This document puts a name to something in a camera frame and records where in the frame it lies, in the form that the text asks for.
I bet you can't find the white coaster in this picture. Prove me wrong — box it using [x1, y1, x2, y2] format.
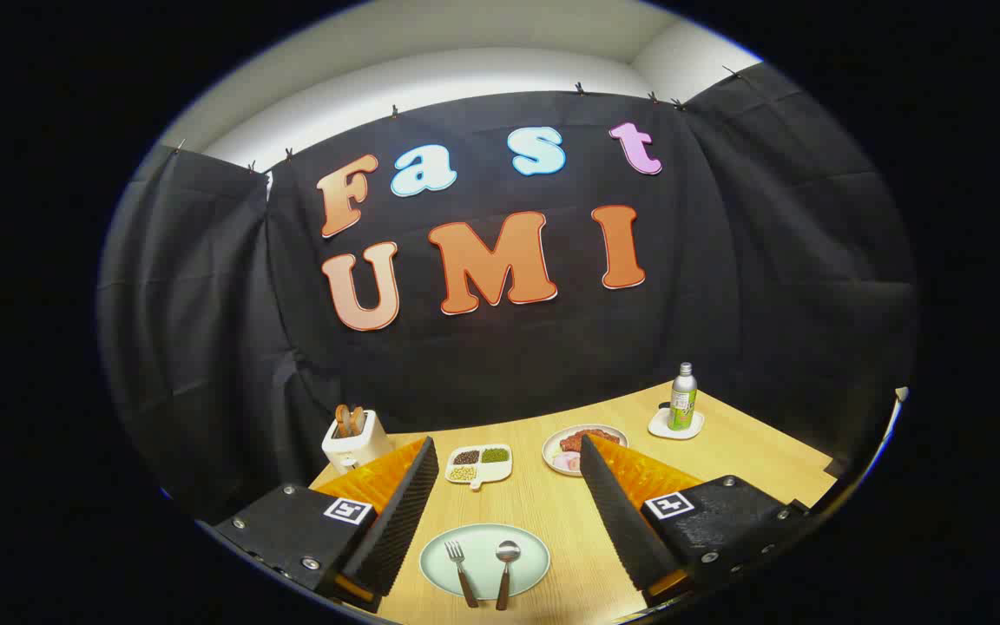
[648, 406, 706, 441]

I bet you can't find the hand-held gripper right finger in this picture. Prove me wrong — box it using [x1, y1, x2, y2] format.
[578, 434, 813, 609]

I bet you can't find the white toaster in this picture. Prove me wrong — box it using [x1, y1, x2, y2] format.
[321, 410, 395, 475]

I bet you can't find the light blue plate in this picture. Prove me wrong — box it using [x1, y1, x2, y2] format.
[418, 523, 551, 601]

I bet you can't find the black backdrop cloth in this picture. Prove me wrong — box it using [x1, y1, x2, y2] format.
[96, 62, 919, 522]

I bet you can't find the silver green drink bottle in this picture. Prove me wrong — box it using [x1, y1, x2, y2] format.
[669, 362, 698, 431]

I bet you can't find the white round plate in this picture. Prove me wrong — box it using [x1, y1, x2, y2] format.
[542, 424, 628, 477]

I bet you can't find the spoon with brown handle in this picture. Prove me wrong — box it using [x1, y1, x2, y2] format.
[495, 540, 522, 611]

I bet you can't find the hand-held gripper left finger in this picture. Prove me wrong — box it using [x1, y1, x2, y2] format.
[212, 437, 440, 613]

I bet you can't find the brown steak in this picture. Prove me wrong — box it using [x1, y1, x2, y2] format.
[559, 429, 621, 452]

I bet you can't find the white divided dish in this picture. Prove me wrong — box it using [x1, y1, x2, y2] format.
[444, 444, 514, 491]

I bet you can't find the fork with brown handle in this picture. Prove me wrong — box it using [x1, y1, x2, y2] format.
[444, 541, 479, 609]

